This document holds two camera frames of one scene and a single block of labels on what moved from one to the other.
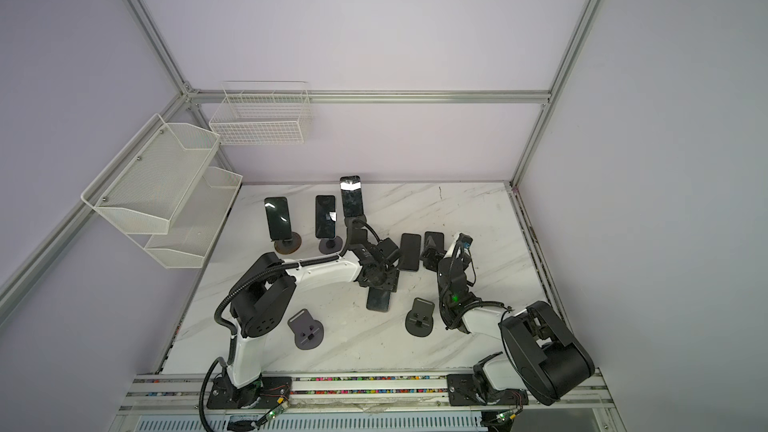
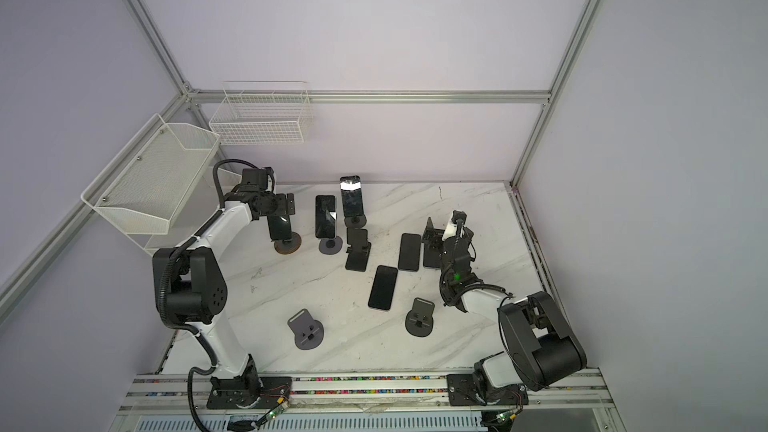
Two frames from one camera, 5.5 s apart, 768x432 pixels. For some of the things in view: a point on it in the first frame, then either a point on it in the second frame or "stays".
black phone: (410, 252) stays
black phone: (378, 299) stays
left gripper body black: (386, 281) → (275, 205)
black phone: (278, 217) stays
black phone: (434, 239) → (431, 255)
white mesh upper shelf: (146, 183) stays
